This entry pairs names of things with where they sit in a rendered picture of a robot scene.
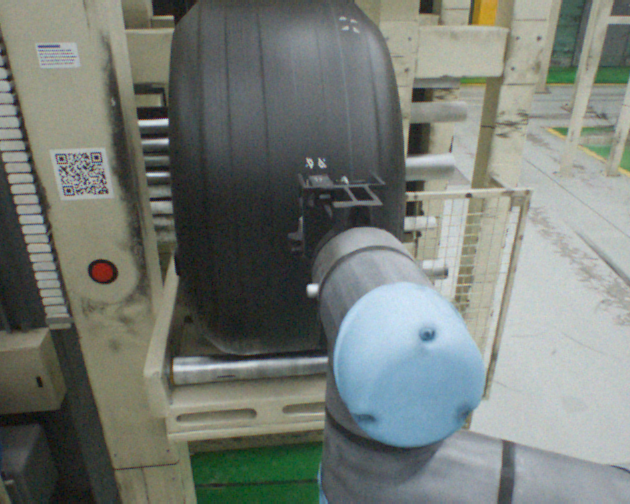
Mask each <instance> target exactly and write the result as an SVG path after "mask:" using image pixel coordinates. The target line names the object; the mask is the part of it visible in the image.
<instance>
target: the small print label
mask: <svg viewBox="0 0 630 504"><path fill-rule="evenodd" d="M35 46H36V50H37V54H38V60H39V64H40V68H74V67H80V61H79V56H78V50H77V45H76V43H35Z"/></svg>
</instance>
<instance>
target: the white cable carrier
mask: <svg viewBox="0 0 630 504"><path fill-rule="evenodd" d="M0 37H4V36H0ZM2 49H7V48H6V44H5V40H4V38H0V127H2V128H0V139H5V140H2V141H1V142H0V150H1V151H6V152H5V153H3V154H2V157H3V160H4V161H5V162H7V161H10V162H8V163H7V164H6V165H5V168H6V172H7V173H11V174H10V175H9V176H8V180H9V182H10V183H14V184H13V185H12V187H11V191H12V193H13V194H16V195H15V196H14V202H15V203H20V205H19V206H18V207H17V209H16V210H17V213H18V214H22V215H21V216H20V217H19V221H20V224H24V226H23V227H22V232H23V233H24V234H25V233H28V234H27V235H25V236H24V240H25V243H30V245H29V246H28V251H29V252H32V254H31V255H30V259H31V261H32V262H35V263H34V264H33V268H34V270H37V272H36V273H35V277H36V279H37V280H39V281H38V283H37V284H38V287H39V288H41V290H40V295H41V297H44V298H43V299H42V302H43V304H44V305H46V306H45V309H44V310H45V313H46V314H47V317H46V318H53V317H68V316H71V315H72V316H73V313H72V309H71V304H69V300H68V296H67V292H66V288H65V284H64V280H63V276H62V271H61V267H60V263H59V259H58V254H57V250H56V246H55V243H54V238H53V234H52V230H51V226H50V221H49V216H47V212H46V208H45V203H44V199H43V196H42V192H41V189H40V184H39V180H38V176H37V172H36V167H35V163H34V159H33V155H32V152H31V147H30V143H29V139H28V135H27V130H26V126H25V122H24V118H23V114H22V109H21V105H20V102H19V98H18V94H17V89H16V85H15V81H14V77H13V75H11V74H13V73H12V68H11V64H10V63H7V62H10V60H9V57H8V53H7V50H6V51H2ZM71 327H72V326H71V323H58V324H50V329H52V330H53V329H67V328H71Z"/></svg>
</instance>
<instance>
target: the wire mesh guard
mask: <svg viewBox="0 0 630 504"><path fill-rule="evenodd" d="M532 195H533V188H532V187H515V188H493V189H470V190H446V191H423V192H406V207H407V202H409V201H417V206H416V216H414V217H406V216H405V219H406V218H415V226H414V228H405V229H414V237H413V238H403V239H413V248H410V249H407V250H412V258H413V249H424V253H423V258H420V259H414V260H421V259H423V262H422V268H421V269H422V271H423V269H426V268H432V274H431V277H427V278H431V283H432V278H442V282H441V286H434V288H435V287H441V291H442V286H452V290H450V295H443V296H450V297H452V296H453V295H460V302H459V304H452V305H459V309H458V312H459V310H460V305H461V304H465V303H470V307H471V303H476V302H480V303H479V310H480V305H481V302H490V307H491V301H501V303H500V309H495V310H499V314H498V317H497V318H498V319H497V325H496V327H487V324H488V319H496V318H489V313H490V311H495V310H490V307H489V310H480V311H489V312H488V318H482V319H487V324H485V327H482V328H485V329H487V328H496V330H495V334H493V335H494V341H493V343H489V344H493V346H492V351H482V346H483V345H488V344H483V341H484V337H493V335H485V329H484V334H483V335H479V337H483V341H482V344H476V345H482V346H481V351H482V353H490V352H491V357H490V359H487V360H490V362H489V367H485V368H487V373H486V375H485V376H486V378H485V387H484V389H485V394H484V396H482V398H481V400H489V395H490V394H491V390H492V384H493V380H494V375H495V370H496V364H497V360H498V355H499V349H500V344H501V340H502V334H503V329H505V325H506V319H507V314H508V309H509V304H510V299H511V294H512V288H513V284H514V279H515V274H516V268H517V264H518V259H519V253H521V249H522V244H523V238H524V233H525V229H526V223H527V218H528V213H529V209H530V203H531V198H532ZM520 196H526V197H525V202H524V206H520V210H519V211H518V212H509V207H510V201H511V197H520ZM500 197H510V200H509V206H508V212H497V209H498V204H499V198H500ZM477 198H488V199H487V205H486V212H484V213H477V214H475V208H476V202H477ZM489 198H498V203H497V208H496V213H487V206H488V200H489ZM454 199H464V202H463V209H462V214H456V215H452V213H453V205H454ZM465 199H476V201H475V207H474V214H463V210H464V204H465ZM431 200H441V205H440V214H439V215H434V216H429V207H430V201H431ZM442 200H453V204H451V212H450V215H441V206H442ZM418 201H429V205H428V215H427V216H417V207H418ZM500 213H507V217H506V222H497V223H495V221H496V216H497V214H500ZM508 213H519V214H518V219H517V222H507V218H508ZM479 214H484V218H483V223H477V224H473V222H474V215H479ZM486 214H496V215H495V220H494V223H484V219H486ZM458 215H462V217H461V224H457V225H450V221H452V216H458ZM463 215H473V221H472V224H462V218H463ZM438 216H439V222H438V225H437V226H427V225H428V217H438ZM440 216H450V219H449V225H439V223H440ZM417 217H427V224H426V226H416V218H417ZM166 220H170V221H171V224H168V225H167V229H168V232H171V231H172V232H173V231H175V228H174V224H172V220H173V214H170V213H169V214H166ZM499 223H505V229H506V223H517V224H516V230H515V232H511V233H505V229H504V233H494V228H495V224H499ZM479 224H482V231H481V234H473V235H472V229H473V225H479ZM484 224H494V227H493V232H492V234H482V232H483V225H484ZM459 225H460V232H459V235H454V236H449V229H450V226H459ZM461 225H472V228H471V234H470V235H460V233H461ZM439 226H449V228H448V235H447V236H438V232H439ZM420 228H426V234H425V237H415V229H420ZM427 228H438V231H437V236H434V237H426V235H427ZM513 233H515V235H514V240H513V243H503V240H504V235H505V234H513ZM494 234H503V239H501V244H492V239H493V235H494ZM475 235H481V236H480V243H479V245H470V243H471V236H475ZM482 235H492V238H491V244H485V245H480V244H481V237H482ZM456 236H459V238H458V246H447V244H448V237H456ZM460 236H470V241H469V245H465V246H459V239H460ZM438 237H447V243H446V247H437V240H438ZM417 238H425V244H424V248H414V239H417ZM426 238H437V239H436V247H429V248H425V245H426ZM169 244H170V251H171V253H172V251H175V249H176V248H177V244H176V243H174V241H173V243H169ZM504 244H513V246H512V251H511V252H509V253H500V251H501V246H503V245H504ZM486 245H490V250H489V254H479V250H480V246H486ZM491 245H500V251H499V253H491V254H490V251H491ZM468 246H469V248H468V254H466V255H457V254H458V247H468ZM470 246H479V249H478V254H473V255H469V249H470ZM448 247H457V253H456V255H455V256H446V252H447V248H448ZM430 248H434V256H433V258H424V254H425V249H430ZM437 248H446V251H445V256H438V258H436V249H437ZM510 253H511V256H510V262H509V263H499V258H500V254H510ZM492 254H499V256H498V262H497V263H494V264H497V267H496V272H493V274H487V269H488V265H494V264H488V263H489V256H490V255H492ZM474 255H477V262H476V265H466V262H468V256H474ZM479 255H489V256H488V262H487V264H477V263H478V256H479ZM457 256H466V262H465V265H459V266H456V262H457ZM439 258H445V259H444V266H442V267H433V266H434V259H439ZM446 258H456V261H455V266H445V260H446ZM424 259H433V265H432V267H425V268H423V263H424ZM498 264H509V267H508V272H497V268H498ZM477 265H487V268H486V274H477V275H485V280H483V283H474V282H475V276H477V275H476V269H477ZM460 266H465V268H464V275H460V276H455V268H456V267H460ZM466 266H476V268H475V275H465V269H466ZM444 267H455V268H454V275H453V276H444ZM433 268H443V275H442V277H432V275H433ZM494 274H495V279H496V274H507V278H506V282H495V279H494V282H490V283H494V284H493V290H492V292H484V293H492V296H493V293H499V292H504V294H503V299H501V300H492V296H491V301H481V298H482V294H484V293H483V286H485V284H490V283H485V281H486V275H494ZM461 276H463V282H464V276H474V281H473V284H463V282H462V284H458V285H462V289H461V294H453V295H452V291H453V286H458V285H453V283H454V277H461ZM444 277H453V282H452V285H442V283H443V278H444ZM495 283H505V288H504V291H499V292H493V291H494V285H495ZM474 284H483V286H482V292H481V293H473V287H474ZM463 285H473V287H472V293H469V294H471V300H472V294H481V298H480V301H476V302H471V300H470V302H461V296H462V295H469V294H462V290H463ZM441 291H440V294H441ZM450 297H449V302H450ZM470 307H469V311H465V312H469V313H470V312H478V315H477V319H475V320H469V313H467V320H466V321H464V322H466V326H467V321H477V322H478V321H482V319H478V316H479V312H480V311H479V310H478V311H470ZM465 312H459V313H465ZM477 322H476V328H467V329H475V333H476V329H481V328H477ZM475 333H474V337H472V338H474V340H475V338H479V337H475ZM481 351H480V354H481Z"/></svg>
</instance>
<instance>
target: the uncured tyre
mask: <svg viewBox="0 0 630 504"><path fill-rule="evenodd" d="M234 5H272V6H247V7H219V6H234ZM337 15H345V16H348V17H353V18H357V19H358V20H359V23H360V27H361V31H362V35H363V36H359V35H355V34H351V33H341V32H340V28H339V22H338V18H337ZM168 151H169V170H170V185H171V198H172V208H173V219H174V228H175V236H176V244H177V251H178V258H179V264H180V269H182V275H183V281H184V286H185V292H186V297H187V302H188V307H189V311H190V315H191V318H192V322H193V325H194V327H195V329H197V331H198V332H199V333H201V335H202V336H203V337H204V338H206V339H207V340H208V341H209V342H212V343H213V344H214V345H215V346H217V347H218V348H219V350H220V351H221V352H225V353H231V354H236V355H254V354H267V353H281V352H295V351H309V350H323V349H321V348H320V346H319V341H318V335H317V327H315V323H317V313H318V304H319V303H318V299H317V297H314V298H309V297H308V296H307V291H306V289H307V285H308V284H312V275H311V273H310V271H308V270H307V269H304V268H300V260H292V254H291V253H290V251H289V237H287V235H289V234H290V233H296V232H297V231H298V221H299V219H300V218H301V216H300V213H299V200H298V188H297V174H300V175H301V177H303V179H304V182H305V185H306V187H307V180H308V176H315V175H323V174H305V175H304V166H303V153H327V151H328V171H329V174H326V175H327V176H328V178H329V179H330V181H333V179H336V180H341V178H342V177H346V178H347V179H348V184H349V181H350V180H361V179H364V180H365V181H366V184H368V179H369V171H372V172H373V173H374V174H376V175H377V176H378V177H379V178H380V179H381V180H382V181H383V182H384V184H385V215H384V230H385V231H386V232H387V233H390V234H392V235H393V236H394V237H395V238H396V239H397V240H399V241H400V243H401V244H402V245H403V233H405V216H406V171H405V155H404V137H403V124H402V114H401V105H400V97H399V91H398V85H397V78H396V73H394V69H393V65H392V60H391V56H390V53H389V49H388V47H387V43H386V40H385V38H384V36H383V34H382V32H380V30H379V29H378V27H377V26H376V24H375V23H374V22H373V21H372V20H371V19H370V18H369V17H368V16H367V14H366V13H364V12H363V11H362V10H361V9H360V8H359V7H358V6H357V5H356V3H355V2H354V1H353V0H199V1H198V2H196V3H195V5H194V6H193V7H192V8H191V9H190V10H189V11H188V12H187V13H186V14H185V17H184V18H183V19H181V20H180V21H179V22H178V23H177V24H176V26H175V28H174V31H173V37H172V44H171V54H170V68H169V80H168Z"/></svg>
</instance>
